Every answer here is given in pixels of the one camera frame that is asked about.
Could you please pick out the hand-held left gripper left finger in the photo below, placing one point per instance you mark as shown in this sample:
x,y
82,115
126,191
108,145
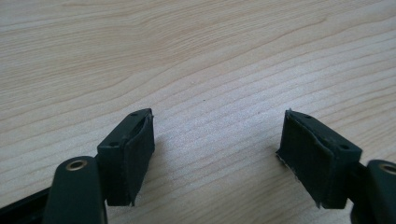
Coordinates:
x,y
126,158

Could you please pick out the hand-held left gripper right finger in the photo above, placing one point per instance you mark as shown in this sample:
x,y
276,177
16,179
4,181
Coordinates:
x,y
314,158

